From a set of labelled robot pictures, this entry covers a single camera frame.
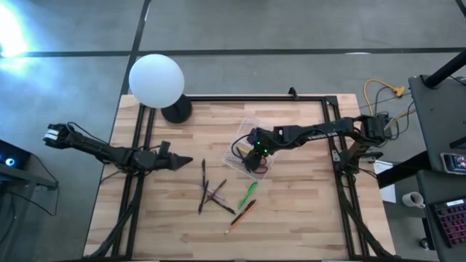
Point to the black pen with clip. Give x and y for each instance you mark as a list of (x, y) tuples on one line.
[(225, 208)]

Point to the black box blue light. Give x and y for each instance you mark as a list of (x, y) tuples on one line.
[(11, 158)]

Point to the brown translucent pen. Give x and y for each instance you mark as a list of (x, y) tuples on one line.
[(218, 188)]

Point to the white paper sheet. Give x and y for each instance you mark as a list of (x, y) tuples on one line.
[(387, 189)]

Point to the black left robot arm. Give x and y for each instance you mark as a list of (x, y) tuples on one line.
[(94, 147)]

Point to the smartphone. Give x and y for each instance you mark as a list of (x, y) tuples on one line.
[(454, 162)]

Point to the black pen white print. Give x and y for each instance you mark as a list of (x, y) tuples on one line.
[(203, 172)]

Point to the grey side desk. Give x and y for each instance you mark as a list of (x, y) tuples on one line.
[(437, 120)]

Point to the white mug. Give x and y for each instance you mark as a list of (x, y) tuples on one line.
[(412, 199)]

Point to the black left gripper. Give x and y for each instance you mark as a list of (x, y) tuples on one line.
[(151, 161)]

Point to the black aluminium table frame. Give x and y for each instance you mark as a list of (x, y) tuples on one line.
[(255, 98)]

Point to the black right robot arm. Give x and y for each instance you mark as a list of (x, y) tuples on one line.
[(327, 132)]

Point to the yellow marker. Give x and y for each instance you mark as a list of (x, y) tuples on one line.
[(244, 149)]

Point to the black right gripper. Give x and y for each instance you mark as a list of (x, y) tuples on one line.
[(265, 147)]

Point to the plain black pen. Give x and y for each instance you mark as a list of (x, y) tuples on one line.
[(202, 198)]

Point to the black pen orange accent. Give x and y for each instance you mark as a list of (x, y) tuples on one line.
[(247, 208)]

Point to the black diagonal bar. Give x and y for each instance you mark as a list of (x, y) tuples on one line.
[(404, 169)]

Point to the clear plastic supply box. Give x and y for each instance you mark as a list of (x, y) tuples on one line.
[(231, 158)]

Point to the black table-level camera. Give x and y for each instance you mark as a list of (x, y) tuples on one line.
[(293, 93)]

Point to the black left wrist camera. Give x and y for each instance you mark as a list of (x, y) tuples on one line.
[(165, 146)]

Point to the black pole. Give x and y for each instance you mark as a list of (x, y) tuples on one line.
[(446, 71)]

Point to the purple translucent pen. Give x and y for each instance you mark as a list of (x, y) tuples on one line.
[(222, 198)]

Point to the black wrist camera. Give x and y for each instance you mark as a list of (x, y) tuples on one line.
[(165, 146), (254, 135)]

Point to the keyboard with pink keys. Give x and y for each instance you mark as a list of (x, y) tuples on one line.
[(451, 222)]

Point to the black side stand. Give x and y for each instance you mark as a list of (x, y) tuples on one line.
[(25, 178)]

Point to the small grey metal bracket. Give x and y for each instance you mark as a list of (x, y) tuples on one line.
[(335, 155)]

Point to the white globe table lamp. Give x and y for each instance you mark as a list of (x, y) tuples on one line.
[(156, 81)]

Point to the orange pencil red eraser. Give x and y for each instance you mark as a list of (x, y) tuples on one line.
[(233, 225)]

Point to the green pen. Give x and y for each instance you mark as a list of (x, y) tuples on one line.
[(248, 194)]

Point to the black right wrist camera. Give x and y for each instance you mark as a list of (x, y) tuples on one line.
[(254, 135)]

